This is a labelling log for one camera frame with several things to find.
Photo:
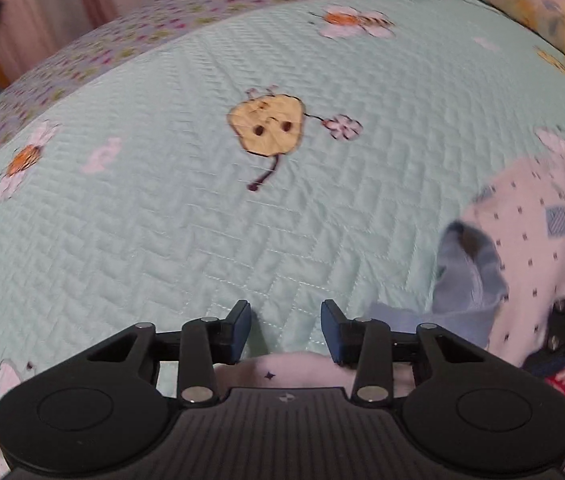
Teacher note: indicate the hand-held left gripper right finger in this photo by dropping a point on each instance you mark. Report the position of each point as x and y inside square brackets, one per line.
[330, 332]

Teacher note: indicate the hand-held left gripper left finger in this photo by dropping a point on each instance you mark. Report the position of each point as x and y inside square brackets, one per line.
[241, 330]

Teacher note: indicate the white patterned long-sleeve shirt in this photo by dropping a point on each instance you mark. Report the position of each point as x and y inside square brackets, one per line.
[532, 230]

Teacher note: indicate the mint bee print quilt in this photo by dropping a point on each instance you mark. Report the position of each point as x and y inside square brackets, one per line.
[162, 200]

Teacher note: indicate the purple floral bedsheet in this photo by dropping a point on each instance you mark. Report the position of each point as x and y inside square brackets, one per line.
[112, 45]

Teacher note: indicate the pink curtain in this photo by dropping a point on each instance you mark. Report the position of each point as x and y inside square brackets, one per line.
[37, 5]

